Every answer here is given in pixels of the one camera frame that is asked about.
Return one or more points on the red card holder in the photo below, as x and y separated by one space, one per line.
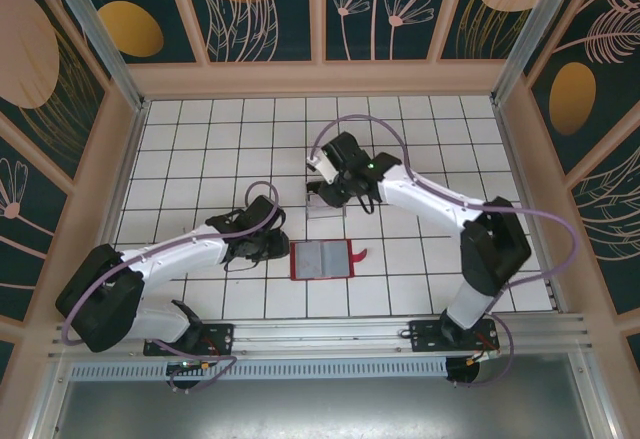
320 260

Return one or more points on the black VIP card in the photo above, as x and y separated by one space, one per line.
312 187

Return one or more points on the clear plastic box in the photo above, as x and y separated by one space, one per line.
322 211

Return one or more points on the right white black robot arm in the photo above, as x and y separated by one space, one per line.
440 204

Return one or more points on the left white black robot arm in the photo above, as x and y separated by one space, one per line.
170 259

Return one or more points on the small green circuit board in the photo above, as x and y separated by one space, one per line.
189 366

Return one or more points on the grey metal sheet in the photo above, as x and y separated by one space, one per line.
320 411

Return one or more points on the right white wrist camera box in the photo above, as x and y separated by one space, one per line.
326 165

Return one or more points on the aluminium mounting rail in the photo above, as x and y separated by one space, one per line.
320 336

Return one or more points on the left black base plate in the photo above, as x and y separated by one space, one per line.
217 335

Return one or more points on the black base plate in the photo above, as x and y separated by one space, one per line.
425 335
217 335

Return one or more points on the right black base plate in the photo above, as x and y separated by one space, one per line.
425 335

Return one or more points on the aluminium frame post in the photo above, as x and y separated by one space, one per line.
525 34
100 39

